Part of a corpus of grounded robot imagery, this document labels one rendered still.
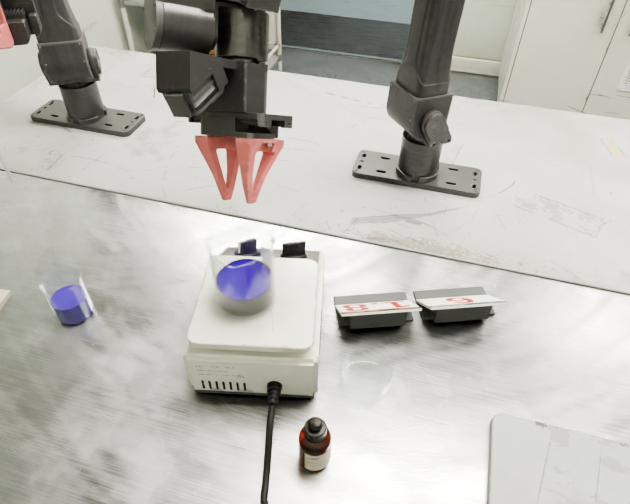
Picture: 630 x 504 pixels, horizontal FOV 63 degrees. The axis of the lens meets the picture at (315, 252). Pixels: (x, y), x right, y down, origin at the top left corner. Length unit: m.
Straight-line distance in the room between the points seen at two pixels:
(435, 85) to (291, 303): 0.37
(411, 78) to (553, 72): 2.21
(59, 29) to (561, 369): 0.85
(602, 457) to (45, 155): 0.88
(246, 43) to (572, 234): 0.51
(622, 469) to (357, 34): 3.18
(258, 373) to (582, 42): 2.56
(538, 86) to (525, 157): 2.00
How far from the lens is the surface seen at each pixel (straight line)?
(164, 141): 0.95
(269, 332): 0.50
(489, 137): 0.99
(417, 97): 0.74
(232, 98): 0.57
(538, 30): 2.85
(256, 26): 0.59
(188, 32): 0.56
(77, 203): 0.85
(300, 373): 0.51
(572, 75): 2.94
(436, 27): 0.72
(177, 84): 0.52
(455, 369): 0.60
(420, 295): 0.65
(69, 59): 0.96
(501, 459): 0.55
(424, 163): 0.81
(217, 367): 0.52
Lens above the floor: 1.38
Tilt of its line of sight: 43 degrees down
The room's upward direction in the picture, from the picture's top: 1 degrees clockwise
